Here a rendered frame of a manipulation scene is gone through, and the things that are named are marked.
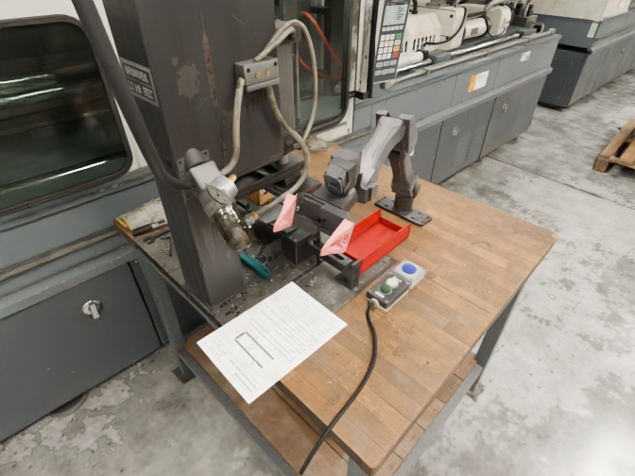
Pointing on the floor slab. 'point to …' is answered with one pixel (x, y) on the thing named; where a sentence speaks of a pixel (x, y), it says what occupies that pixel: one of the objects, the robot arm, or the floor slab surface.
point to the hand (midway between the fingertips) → (299, 238)
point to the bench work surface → (503, 241)
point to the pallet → (619, 149)
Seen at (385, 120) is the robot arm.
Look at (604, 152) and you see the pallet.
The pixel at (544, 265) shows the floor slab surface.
